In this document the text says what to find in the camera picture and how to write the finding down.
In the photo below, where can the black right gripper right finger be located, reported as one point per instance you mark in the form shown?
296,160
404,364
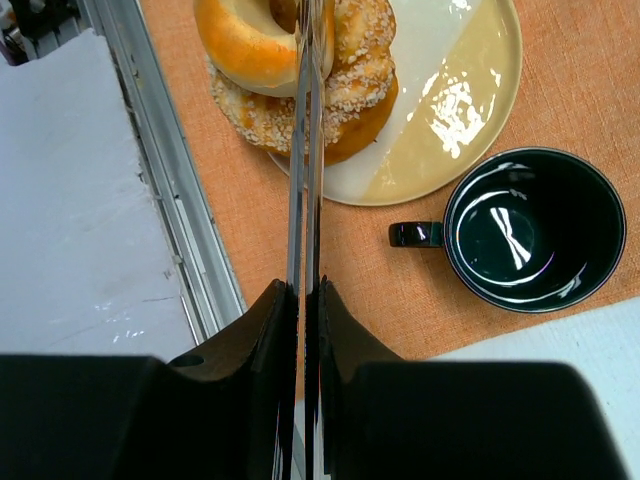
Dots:
388,418

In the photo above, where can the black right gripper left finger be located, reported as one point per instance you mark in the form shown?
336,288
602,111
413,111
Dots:
218,411

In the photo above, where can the metal serving tongs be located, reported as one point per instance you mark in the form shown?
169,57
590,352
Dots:
310,453

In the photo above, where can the large orange swirl bread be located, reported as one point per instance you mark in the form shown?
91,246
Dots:
360,91

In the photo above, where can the glazed donut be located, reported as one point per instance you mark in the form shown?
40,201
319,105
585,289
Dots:
247,42

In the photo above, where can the dark green mug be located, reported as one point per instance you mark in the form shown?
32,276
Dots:
529,230

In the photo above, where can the cream ceramic plate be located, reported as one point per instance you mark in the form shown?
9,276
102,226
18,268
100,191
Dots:
458,65

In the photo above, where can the aluminium table frame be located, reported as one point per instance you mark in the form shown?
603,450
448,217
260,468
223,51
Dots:
107,243

